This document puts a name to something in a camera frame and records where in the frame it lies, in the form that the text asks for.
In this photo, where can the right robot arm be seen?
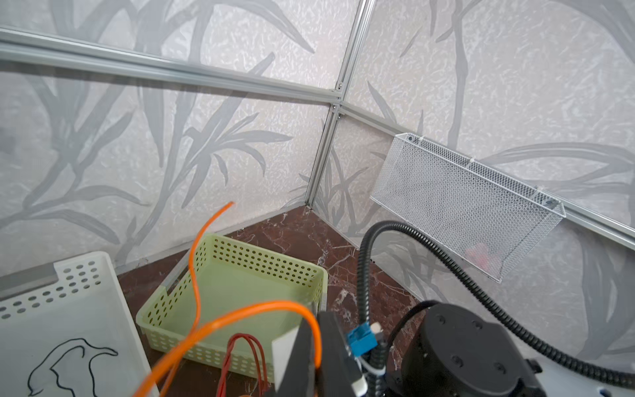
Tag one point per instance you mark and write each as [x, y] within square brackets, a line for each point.
[456, 353]

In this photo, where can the right light green basket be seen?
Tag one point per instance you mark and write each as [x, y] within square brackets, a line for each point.
[232, 275]

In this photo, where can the white perforated basket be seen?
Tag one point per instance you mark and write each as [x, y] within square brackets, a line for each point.
[66, 330]

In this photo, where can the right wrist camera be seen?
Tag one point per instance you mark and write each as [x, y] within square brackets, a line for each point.
[346, 367]

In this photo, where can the white wire mesh basket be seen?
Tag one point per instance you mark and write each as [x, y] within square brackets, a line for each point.
[487, 218]

